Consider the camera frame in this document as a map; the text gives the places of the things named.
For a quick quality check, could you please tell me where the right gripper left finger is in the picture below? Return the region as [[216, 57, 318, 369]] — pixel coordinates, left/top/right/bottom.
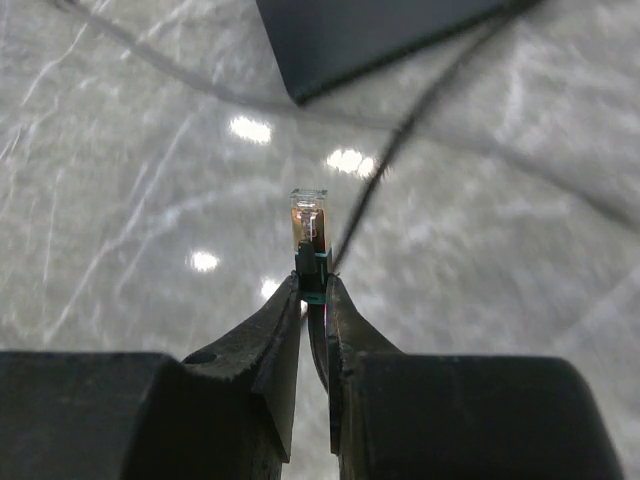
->
[[1, 275, 301, 479]]

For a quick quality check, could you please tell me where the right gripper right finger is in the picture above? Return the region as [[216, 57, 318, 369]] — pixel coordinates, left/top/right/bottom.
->
[[326, 277, 624, 479]]

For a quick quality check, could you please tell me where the black ethernet cable with plug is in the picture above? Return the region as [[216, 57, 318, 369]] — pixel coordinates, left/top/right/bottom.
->
[[287, 19, 506, 391]]

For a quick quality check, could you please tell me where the black network switch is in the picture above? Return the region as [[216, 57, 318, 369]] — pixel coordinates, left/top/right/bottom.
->
[[256, 0, 535, 105]]

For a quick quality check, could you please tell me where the grey thin cable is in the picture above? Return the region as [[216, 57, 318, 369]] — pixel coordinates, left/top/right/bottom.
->
[[49, 0, 640, 231]]

